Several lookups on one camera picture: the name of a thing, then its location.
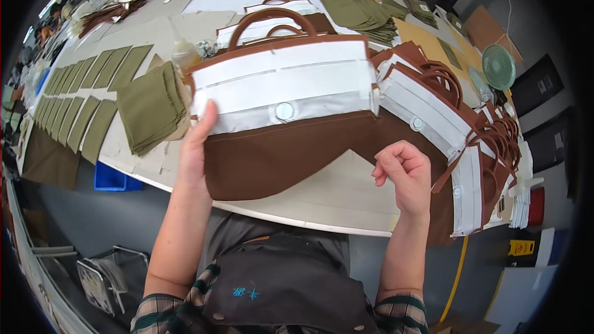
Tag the person's right hand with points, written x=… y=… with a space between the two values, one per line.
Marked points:
x=408 y=178

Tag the person's left hand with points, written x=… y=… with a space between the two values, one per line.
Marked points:
x=197 y=157

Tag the person's right fingers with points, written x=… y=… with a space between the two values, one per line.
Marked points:
x=393 y=157

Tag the brown bag panel white lining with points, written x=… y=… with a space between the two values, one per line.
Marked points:
x=287 y=116

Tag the pile of brown bag panels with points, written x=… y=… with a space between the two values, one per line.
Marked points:
x=459 y=130

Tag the green desk fan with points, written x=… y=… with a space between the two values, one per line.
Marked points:
x=498 y=67

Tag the pile of olive fabric pieces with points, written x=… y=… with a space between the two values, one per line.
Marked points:
x=376 y=16

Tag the yellow caution sign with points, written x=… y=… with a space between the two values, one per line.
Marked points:
x=521 y=247

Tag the cardboard box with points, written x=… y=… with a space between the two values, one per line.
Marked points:
x=492 y=32

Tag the person's body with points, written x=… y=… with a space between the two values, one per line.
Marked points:
x=278 y=283

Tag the clear glue bottle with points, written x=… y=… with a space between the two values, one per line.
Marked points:
x=184 y=51

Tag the stack of olive fabric squares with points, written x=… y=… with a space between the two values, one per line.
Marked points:
x=151 y=109

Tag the blue plastic crate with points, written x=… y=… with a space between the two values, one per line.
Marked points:
x=111 y=178

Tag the metal folding stool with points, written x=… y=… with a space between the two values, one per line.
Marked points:
x=104 y=278

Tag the rows of olive fabric pieces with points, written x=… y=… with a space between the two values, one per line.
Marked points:
x=81 y=97

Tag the pile of brown leather scraps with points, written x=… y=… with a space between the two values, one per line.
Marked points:
x=111 y=9

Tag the brown fabric sheet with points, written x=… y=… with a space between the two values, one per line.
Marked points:
x=48 y=160

